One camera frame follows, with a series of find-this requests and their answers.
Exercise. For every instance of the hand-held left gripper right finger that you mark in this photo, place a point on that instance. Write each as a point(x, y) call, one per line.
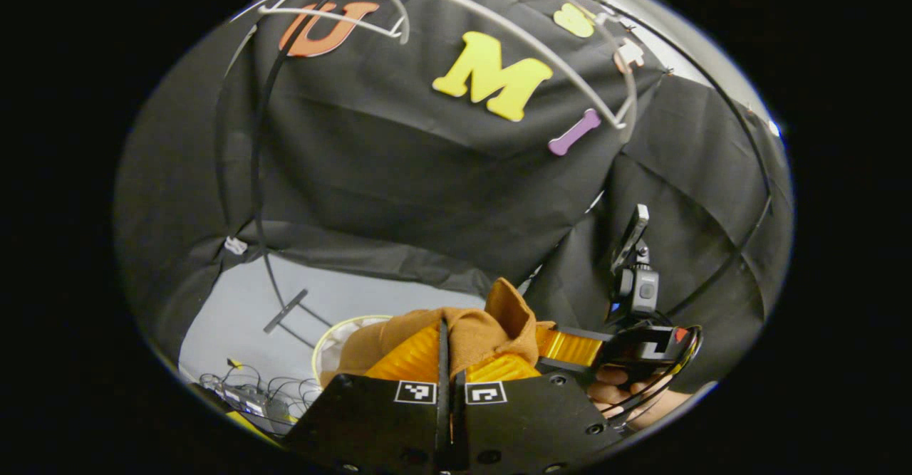
point(541, 425)

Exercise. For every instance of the white round laundry hamper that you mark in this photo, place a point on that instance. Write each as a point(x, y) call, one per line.
point(335, 347)

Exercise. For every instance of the black backdrop cloth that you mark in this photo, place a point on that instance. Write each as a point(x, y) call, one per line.
point(427, 197)

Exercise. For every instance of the black clothes rack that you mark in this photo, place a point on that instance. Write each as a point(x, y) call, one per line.
point(254, 176)

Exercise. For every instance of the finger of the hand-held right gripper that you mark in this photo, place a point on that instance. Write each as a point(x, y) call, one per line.
point(570, 347)

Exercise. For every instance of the white plastic hanger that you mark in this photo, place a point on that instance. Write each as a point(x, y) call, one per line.
point(356, 23)
point(456, 3)

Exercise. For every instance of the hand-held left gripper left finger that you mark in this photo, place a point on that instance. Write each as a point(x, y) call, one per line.
point(370, 425)

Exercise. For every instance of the brown jacket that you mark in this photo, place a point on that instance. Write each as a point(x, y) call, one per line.
point(470, 332)

